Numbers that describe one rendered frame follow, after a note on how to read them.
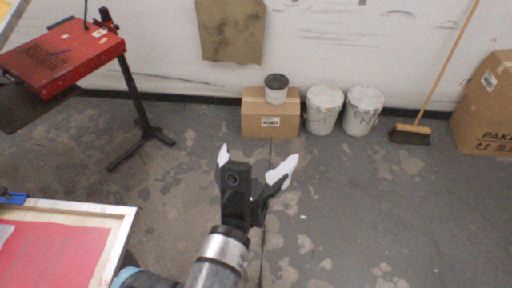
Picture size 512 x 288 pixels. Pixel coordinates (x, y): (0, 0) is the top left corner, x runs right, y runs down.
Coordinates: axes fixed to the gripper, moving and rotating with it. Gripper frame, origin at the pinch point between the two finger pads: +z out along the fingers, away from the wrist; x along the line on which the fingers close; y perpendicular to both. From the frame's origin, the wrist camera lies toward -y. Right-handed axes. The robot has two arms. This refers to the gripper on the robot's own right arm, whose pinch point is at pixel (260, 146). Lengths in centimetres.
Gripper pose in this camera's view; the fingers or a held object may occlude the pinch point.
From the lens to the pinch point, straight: 63.2
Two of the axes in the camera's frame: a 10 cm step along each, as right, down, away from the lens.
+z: 2.9, -7.4, 6.1
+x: 9.5, 1.4, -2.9
